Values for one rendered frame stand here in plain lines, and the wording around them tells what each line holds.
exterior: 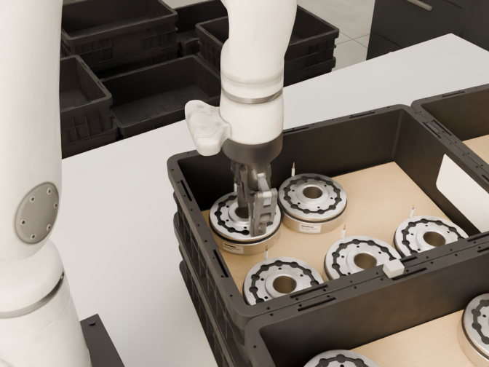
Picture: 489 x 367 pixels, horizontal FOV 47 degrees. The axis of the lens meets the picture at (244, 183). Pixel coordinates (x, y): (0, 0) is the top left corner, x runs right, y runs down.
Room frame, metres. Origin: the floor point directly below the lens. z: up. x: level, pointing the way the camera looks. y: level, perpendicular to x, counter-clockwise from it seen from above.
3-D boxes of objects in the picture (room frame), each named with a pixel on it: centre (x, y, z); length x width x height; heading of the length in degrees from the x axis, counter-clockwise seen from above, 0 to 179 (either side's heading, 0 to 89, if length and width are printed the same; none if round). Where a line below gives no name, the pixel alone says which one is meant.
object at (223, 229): (0.59, 0.00, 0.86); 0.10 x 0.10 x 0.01
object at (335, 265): (0.50, -0.16, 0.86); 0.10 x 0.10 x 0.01
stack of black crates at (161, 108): (1.58, 0.27, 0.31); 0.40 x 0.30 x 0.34; 122
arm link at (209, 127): (0.56, 0.01, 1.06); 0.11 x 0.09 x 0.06; 106
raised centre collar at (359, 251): (0.50, -0.16, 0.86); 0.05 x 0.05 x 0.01
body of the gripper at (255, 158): (0.56, -0.01, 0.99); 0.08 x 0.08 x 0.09
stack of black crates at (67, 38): (1.92, 0.48, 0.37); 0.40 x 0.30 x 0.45; 122
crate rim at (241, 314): (0.57, -0.13, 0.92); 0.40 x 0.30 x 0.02; 111
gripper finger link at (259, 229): (0.52, -0.02, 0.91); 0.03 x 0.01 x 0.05; 16
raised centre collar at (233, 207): (0.59, 0.00, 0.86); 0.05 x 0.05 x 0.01
